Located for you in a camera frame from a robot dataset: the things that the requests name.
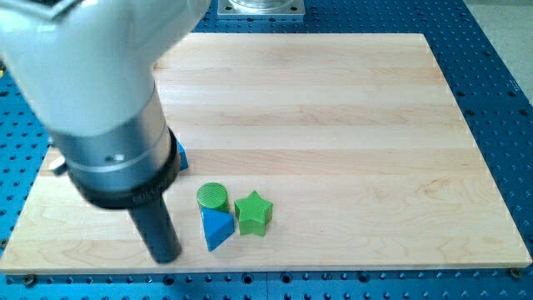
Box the blue block behind arm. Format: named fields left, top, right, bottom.
left=177, top=141, right=188, bottom=172

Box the blue perforated table plate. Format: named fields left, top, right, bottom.
left=1, top=1, right=532, bottom=299

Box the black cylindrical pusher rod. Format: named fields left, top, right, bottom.
left=128, top=195, right=182, bottom=264

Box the blue triangle block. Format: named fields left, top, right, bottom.
left=201, top=208, right=235, bottom=252

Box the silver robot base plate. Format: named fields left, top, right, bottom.
left=217, top=0, right=306, bottom=17

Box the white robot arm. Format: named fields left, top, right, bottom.
left=1, top=0, right=209, bottom=263

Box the green cylinder block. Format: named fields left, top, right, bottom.
left=197, top=182, right=229, bottom=213

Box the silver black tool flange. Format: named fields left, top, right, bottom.
left=48, top=86, right=180, bottom=208

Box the green star block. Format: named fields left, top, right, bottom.
left=234, top=191, right=273, bottom=237

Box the light wooden board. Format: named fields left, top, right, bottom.
left=1, top=33, right=531, bottom=275

